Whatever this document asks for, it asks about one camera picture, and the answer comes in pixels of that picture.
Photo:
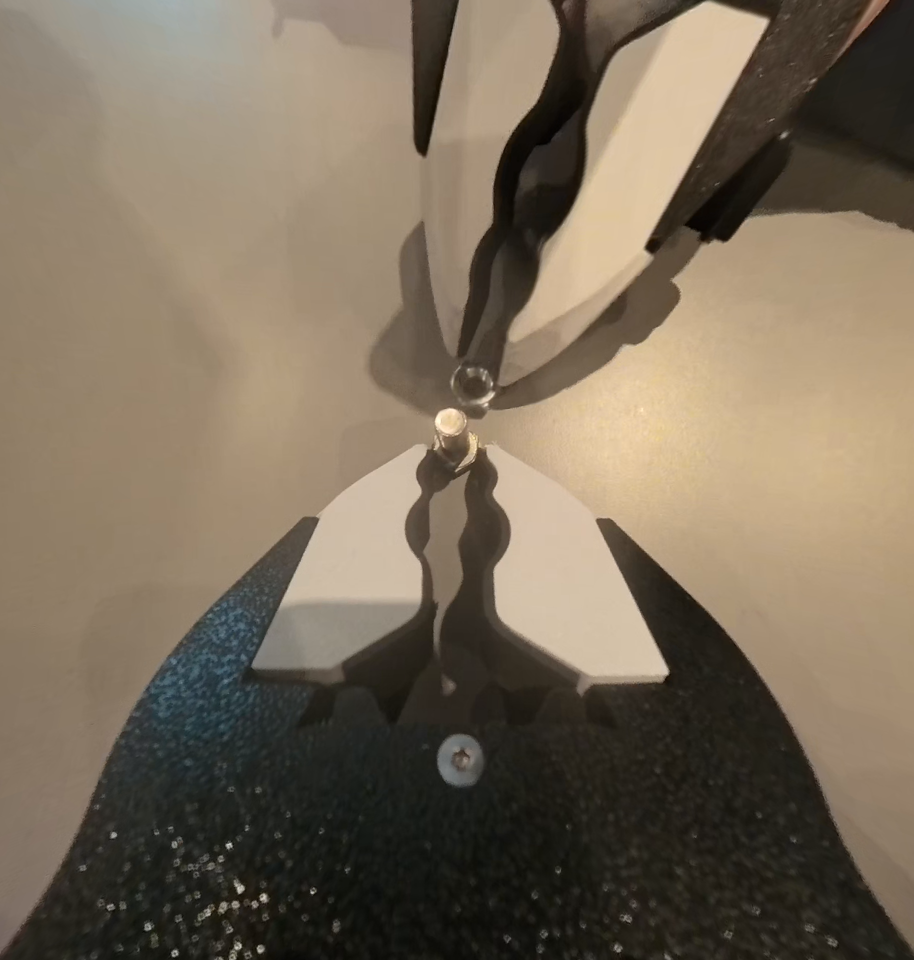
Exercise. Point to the silver bolt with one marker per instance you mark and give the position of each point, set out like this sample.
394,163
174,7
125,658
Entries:
451,427

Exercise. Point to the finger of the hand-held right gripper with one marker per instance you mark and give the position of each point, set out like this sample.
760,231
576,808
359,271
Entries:
652,150
472,112

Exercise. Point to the silver hex nut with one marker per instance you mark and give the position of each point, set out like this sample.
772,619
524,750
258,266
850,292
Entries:
457,459
461,390

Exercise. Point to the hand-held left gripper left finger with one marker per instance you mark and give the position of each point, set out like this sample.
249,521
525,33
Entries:
352,585

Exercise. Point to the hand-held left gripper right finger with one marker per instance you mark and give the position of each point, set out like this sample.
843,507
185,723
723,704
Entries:
562,592

